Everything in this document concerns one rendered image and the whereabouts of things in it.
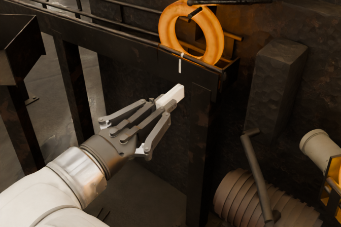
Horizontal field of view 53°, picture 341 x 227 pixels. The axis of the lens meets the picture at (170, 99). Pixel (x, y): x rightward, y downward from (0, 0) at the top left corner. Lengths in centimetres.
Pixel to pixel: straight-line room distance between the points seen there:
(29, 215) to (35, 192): 4
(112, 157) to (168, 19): 43
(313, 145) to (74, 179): 44
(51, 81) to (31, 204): 166
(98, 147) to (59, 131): 120
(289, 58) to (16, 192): 54
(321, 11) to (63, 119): 138
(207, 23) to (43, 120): 123
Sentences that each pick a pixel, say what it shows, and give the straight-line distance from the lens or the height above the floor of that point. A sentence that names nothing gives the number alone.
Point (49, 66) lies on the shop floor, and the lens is 227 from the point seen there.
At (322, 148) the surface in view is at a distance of 71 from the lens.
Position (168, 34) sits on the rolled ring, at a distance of 90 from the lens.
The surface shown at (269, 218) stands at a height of 56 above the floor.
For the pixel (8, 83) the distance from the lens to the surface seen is 105.
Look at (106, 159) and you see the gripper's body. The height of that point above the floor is 75.
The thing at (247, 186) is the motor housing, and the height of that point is 53.
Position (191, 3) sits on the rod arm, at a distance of 67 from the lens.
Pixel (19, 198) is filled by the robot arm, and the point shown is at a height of 77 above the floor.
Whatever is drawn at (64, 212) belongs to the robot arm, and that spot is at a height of 78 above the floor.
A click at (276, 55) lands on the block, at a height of 80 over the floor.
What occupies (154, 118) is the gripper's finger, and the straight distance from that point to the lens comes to 63.
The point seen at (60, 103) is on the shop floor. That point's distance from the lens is 194.
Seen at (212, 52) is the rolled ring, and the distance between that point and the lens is 83.
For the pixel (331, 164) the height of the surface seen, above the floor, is 70.
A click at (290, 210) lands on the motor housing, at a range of 79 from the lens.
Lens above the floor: 116
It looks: 38 degrees down
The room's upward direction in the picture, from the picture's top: straight up
